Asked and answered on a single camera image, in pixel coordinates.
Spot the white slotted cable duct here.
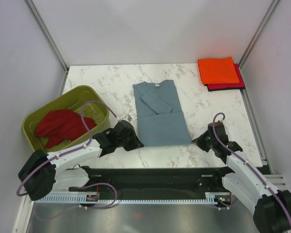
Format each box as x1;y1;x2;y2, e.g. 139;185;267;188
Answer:
36;192;230;205

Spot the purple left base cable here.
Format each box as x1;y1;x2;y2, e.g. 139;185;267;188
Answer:
80;183;119;211

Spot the red t-shirt in bin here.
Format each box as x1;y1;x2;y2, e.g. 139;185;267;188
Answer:
34;109;97;149

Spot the folded orange t-shirt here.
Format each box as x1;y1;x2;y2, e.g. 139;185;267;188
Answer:
197;57;239;85

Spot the right aluminium frame post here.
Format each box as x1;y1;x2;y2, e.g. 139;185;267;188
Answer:
238;0;281;69

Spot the left aluminium frame post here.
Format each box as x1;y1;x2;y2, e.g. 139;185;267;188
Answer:
24;0;69;74

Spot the aluminium frame post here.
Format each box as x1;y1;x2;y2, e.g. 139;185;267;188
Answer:
238;0;281;69
24;0;69;74

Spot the olive green plastic bin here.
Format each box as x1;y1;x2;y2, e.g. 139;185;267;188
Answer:
22;85;111;152

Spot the aluminium table edge rail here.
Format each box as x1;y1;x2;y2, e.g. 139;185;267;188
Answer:
240;89;273;175

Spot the folded crimson t-shirt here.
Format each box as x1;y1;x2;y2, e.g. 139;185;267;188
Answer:
205;64;245;92

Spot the blue-grey t-shirt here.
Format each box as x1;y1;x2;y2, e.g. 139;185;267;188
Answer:
133;80;191;147

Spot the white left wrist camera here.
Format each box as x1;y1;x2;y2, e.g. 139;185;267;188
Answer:
124;115;132;122

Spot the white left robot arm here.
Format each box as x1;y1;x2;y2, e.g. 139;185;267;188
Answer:
16;120;144;201

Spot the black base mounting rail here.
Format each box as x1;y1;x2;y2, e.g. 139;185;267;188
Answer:
68;166;236;200

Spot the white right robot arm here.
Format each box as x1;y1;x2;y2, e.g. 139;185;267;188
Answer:
192;122;291;233

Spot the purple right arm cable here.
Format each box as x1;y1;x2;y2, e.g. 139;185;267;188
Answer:
212;113;291;233

